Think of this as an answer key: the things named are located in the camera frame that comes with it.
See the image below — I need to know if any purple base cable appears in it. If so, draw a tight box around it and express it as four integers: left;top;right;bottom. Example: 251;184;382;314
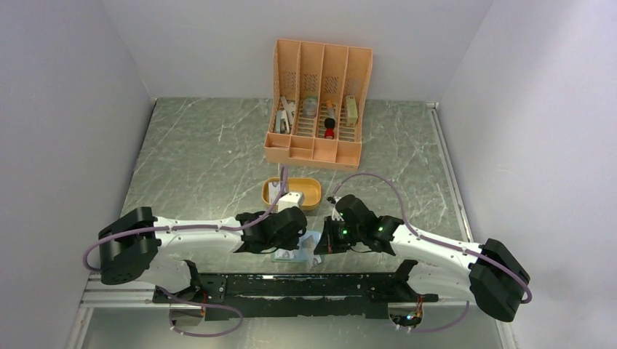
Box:
392;300;471;334
167;300;246;337

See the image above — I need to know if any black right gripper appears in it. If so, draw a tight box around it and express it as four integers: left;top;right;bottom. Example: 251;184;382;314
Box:
314;215;365;255

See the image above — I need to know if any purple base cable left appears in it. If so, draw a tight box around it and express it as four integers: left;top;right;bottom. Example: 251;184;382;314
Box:
167;300;246;337

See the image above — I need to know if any silver credit card stack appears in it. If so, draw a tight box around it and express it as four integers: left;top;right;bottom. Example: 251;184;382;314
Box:
266;180;281;205

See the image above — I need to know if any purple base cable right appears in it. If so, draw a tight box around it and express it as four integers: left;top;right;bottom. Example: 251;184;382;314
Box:
392;300;471;334

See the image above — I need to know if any aluminium table edge rail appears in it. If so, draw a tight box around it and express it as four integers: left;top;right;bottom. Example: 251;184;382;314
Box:
426;101;505;309

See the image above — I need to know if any mint green card holder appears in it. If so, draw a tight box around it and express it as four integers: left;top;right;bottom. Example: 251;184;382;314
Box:
271;230;321;264

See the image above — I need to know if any clear tape roll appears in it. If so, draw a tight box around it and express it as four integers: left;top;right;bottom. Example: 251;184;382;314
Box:
302;96;319;119

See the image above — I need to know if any yellow oval tray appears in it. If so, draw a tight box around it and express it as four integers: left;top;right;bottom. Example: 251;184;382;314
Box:
262;177;322;211

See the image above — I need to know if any orange desk file organizer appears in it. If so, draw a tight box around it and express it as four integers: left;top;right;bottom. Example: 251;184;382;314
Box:
264;39;373;171

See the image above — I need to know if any red black marker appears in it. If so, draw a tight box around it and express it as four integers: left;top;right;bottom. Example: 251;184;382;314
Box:
324;100;336;140

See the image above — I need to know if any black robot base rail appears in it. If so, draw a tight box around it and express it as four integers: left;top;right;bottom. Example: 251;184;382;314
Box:
178;272;439;321

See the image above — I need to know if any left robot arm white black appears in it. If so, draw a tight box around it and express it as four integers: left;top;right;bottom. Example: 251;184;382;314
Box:
97;206;307;302

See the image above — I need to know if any grey stapler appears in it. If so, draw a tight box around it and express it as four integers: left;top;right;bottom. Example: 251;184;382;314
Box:
271;96;296;135

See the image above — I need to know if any pale green eraser box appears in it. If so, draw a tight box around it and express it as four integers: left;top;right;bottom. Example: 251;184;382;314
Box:
345;95;359;127

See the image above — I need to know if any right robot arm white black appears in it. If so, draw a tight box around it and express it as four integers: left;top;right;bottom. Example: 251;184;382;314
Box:
314;195;530;322

